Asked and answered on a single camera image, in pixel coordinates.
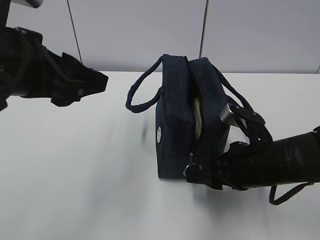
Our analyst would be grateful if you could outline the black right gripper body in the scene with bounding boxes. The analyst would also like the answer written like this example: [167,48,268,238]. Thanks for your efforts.
[185,141,277,191]

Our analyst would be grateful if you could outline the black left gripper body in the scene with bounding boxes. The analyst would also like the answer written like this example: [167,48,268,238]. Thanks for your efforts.
[14,27,83,107]

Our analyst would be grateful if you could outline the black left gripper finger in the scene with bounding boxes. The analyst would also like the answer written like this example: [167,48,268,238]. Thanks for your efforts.
[62,52,109,97]

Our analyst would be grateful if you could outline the green lid glass food container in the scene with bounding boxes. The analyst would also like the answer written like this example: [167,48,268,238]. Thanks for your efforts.
[192,96,202,142]

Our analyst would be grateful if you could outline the dark blue lunch bag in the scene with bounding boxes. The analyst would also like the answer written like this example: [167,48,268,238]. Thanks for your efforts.
[125,54,252,180]

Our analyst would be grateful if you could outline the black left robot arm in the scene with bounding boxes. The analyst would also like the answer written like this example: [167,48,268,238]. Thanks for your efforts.
[0,0,109,110]

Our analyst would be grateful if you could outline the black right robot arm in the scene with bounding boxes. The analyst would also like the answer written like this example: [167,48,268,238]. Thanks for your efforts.
[184,131,320,191]

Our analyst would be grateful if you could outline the black cables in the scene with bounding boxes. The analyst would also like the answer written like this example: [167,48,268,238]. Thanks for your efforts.
[268,181,315,206]

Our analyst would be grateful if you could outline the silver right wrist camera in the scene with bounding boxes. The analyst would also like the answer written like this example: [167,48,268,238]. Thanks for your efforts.
[219,103,273,143]

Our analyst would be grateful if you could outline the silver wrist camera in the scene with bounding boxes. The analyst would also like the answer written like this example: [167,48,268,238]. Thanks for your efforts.
[11,0,43,9]
[219,103,273,143]

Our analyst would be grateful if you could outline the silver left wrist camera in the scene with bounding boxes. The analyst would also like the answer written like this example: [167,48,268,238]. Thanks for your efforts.
[11,0,43,9]

